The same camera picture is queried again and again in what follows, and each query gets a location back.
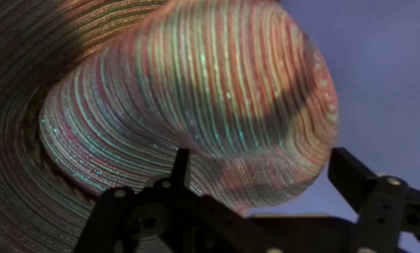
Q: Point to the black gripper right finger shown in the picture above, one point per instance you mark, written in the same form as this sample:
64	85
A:
383	205

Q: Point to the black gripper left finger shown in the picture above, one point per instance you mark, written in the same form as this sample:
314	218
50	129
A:
172	219

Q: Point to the purple woven brimmed hat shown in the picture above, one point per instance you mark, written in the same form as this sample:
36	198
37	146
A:
172	92

